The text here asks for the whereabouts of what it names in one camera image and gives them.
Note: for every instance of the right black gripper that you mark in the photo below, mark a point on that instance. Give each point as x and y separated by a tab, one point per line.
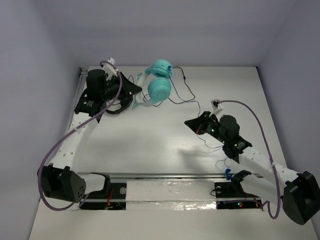
204	119

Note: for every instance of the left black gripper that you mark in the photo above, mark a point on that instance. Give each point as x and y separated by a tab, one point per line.
122	85

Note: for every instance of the teal cat-ear headphones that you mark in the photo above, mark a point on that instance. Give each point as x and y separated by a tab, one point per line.
159	89

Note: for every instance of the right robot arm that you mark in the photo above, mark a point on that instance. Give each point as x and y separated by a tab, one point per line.
297	193

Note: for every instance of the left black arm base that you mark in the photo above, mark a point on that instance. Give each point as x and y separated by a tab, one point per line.
112	197

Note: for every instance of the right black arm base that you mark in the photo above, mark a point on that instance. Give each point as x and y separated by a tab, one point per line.
230	194

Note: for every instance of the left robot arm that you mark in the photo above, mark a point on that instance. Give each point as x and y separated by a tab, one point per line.
60	179

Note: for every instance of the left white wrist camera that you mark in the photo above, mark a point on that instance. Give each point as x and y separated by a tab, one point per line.
108	66

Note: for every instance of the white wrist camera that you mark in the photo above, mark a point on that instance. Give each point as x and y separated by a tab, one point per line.
216	106
108	66

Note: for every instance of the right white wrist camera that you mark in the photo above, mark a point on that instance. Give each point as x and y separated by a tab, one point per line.
216	106

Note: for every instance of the aluminium rail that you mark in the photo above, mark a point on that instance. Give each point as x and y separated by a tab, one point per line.
161	176

